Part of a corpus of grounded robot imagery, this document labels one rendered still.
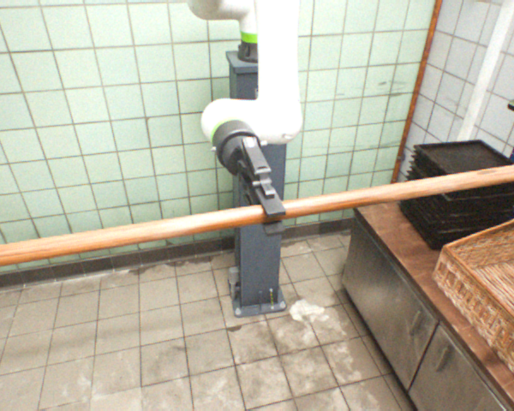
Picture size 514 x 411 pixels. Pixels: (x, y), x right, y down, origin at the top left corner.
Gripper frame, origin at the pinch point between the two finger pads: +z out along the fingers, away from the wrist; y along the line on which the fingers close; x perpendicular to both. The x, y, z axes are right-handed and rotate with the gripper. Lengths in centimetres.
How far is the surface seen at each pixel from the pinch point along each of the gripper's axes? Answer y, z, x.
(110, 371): 120, -59, 50
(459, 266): 48, -19, -68
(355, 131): 53, -122, -88
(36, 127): 34, -125, 64
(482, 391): 70, 8, -63
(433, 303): 62, -17, -62
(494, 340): 58, 1, -68
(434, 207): 45, -44, -77
